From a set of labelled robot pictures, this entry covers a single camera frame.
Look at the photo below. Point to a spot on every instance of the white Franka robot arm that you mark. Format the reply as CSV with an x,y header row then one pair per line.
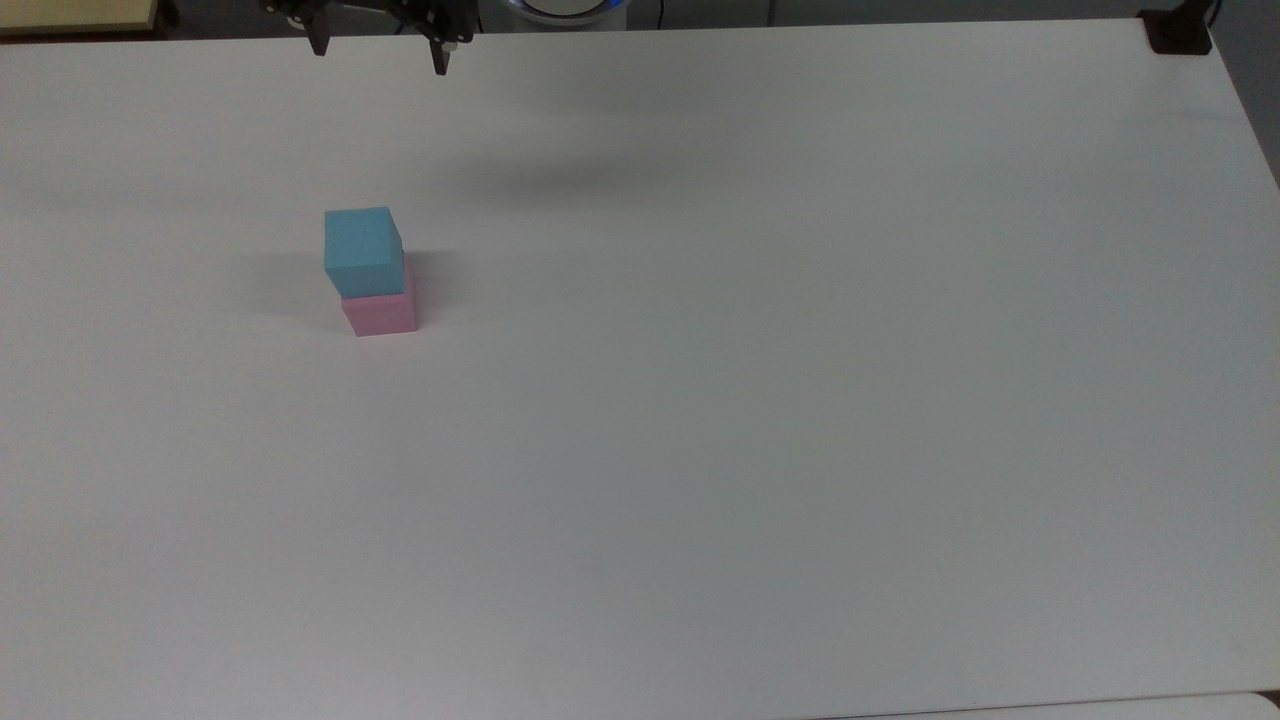
x,y
565,10

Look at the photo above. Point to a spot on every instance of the yellow board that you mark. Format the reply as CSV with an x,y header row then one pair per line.
x,y
70,14

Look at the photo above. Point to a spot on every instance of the black table clamp mount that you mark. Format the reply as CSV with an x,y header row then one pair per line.
x,y
1178,30

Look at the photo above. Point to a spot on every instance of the pink foam cube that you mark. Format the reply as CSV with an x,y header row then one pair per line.
x,y
382,312

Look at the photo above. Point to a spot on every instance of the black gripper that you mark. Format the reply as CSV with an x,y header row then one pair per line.
x,y
385,12

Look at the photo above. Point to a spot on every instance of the blue foam cube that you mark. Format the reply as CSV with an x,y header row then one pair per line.
x,y
361,250

